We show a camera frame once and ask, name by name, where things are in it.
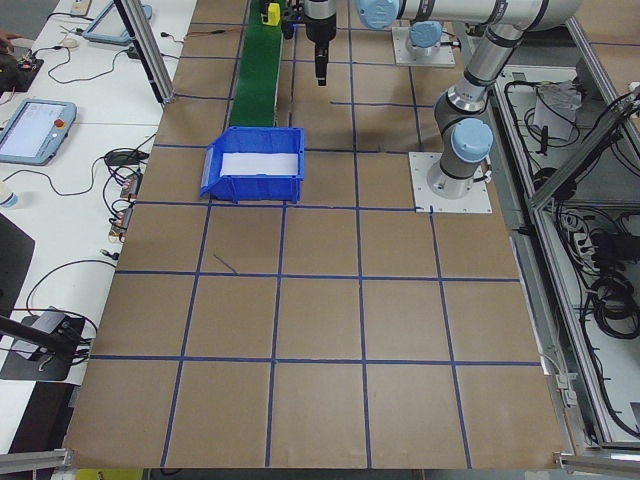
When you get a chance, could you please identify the green conveyor belt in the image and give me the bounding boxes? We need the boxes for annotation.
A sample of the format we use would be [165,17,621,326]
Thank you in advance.
[228,0,287,129]

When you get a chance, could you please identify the blue plastic storage bin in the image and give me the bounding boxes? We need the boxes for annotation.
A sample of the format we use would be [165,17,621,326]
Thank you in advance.
[198,126,306,204]

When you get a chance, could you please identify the blue teach pendant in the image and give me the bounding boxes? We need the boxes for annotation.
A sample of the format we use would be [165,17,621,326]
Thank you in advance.
[81,0,154,47]
[0,98,78,167]

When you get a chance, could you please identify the relay circuit board strip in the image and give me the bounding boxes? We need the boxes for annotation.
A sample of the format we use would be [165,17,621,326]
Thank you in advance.
[108,167,145,242]

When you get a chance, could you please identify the white plastic bag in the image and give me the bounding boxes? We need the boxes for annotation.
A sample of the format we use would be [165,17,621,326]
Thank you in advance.
[531,81,582,142]

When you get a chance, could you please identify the white side table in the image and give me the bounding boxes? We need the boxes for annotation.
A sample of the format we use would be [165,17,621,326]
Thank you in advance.
[0,0,197,444]

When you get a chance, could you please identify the white cup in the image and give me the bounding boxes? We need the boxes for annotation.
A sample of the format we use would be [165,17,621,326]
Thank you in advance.
[0,181,22,209]

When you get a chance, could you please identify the black monitor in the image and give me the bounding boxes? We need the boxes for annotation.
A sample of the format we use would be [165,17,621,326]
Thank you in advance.
[0,211,37,321]

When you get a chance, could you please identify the black stand pole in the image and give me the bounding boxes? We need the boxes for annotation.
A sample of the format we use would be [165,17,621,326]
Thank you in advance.
[0,313,77,354]

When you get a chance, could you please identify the aluminium profile bar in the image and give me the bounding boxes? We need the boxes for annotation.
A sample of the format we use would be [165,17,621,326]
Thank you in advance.
[551,446,640,475]
[0,446,77,472]

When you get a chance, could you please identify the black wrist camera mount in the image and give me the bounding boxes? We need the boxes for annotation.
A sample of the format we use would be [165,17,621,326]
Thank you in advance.
[281,0,305,40]

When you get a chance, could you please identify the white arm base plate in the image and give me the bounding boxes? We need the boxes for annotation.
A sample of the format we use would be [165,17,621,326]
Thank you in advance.
[391,25,457,68]
[408,151,494,215]

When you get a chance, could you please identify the aluminium profile post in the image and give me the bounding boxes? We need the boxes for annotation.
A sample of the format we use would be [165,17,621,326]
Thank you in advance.
[113,0,176,106]

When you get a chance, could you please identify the metal V-shaped frame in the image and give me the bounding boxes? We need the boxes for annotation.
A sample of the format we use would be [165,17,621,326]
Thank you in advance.
[492,19,640,454]

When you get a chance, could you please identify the black coiled cable bundle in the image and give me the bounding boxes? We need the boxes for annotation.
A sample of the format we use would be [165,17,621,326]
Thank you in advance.
[578,267,640,344]

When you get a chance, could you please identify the black stand base plate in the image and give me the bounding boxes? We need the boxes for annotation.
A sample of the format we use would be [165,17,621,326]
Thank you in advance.
[0,306,88,383]

